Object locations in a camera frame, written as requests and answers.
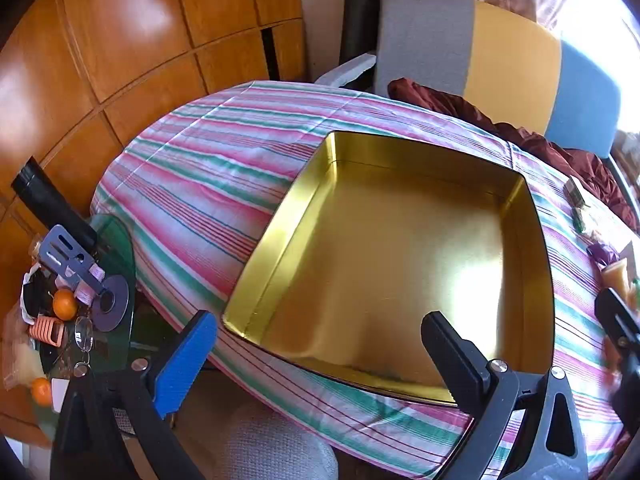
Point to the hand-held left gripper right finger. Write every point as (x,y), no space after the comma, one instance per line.
(457,355)

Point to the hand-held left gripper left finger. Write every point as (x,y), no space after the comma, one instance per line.
(185,360)

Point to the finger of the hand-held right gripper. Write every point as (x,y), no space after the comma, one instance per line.
(617,317)

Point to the yellow sponge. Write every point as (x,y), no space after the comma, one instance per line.
(615,275)

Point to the purple snack packet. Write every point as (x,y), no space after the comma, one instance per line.
(602,252)

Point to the gold tin box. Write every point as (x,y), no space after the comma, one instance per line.
(390,260)

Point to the small green box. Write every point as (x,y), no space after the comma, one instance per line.
(575,192)

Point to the green white packet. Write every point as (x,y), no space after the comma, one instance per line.
(582,220)

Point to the eyeglasses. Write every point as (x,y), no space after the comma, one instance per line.
(82,332)

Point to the pink hair roller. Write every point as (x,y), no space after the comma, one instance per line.
(85,290)

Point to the grey mesh chair seat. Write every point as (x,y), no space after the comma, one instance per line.
(270,450)

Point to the orange fruit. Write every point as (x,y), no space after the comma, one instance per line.
(42,392)
(65,305)

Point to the round glass side table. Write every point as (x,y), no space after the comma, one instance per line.
(117,245)

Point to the orange plastic rack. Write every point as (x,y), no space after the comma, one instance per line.
(45,332)

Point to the grey slotted spatula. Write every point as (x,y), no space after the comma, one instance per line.
(65,255)

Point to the clear plastic bag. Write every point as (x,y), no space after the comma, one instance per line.
(15,350)

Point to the striped blanket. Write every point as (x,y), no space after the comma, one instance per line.
(210,170)

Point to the black bottle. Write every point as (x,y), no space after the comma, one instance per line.
(45,195)

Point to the maroon cloth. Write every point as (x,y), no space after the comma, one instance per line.
(440,100)

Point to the grey yellow blue sofa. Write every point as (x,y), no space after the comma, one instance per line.
(510,60)

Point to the wooden wardrobe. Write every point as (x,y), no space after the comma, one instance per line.
(125,25)

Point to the black rolled mat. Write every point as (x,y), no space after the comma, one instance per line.
(357,20)

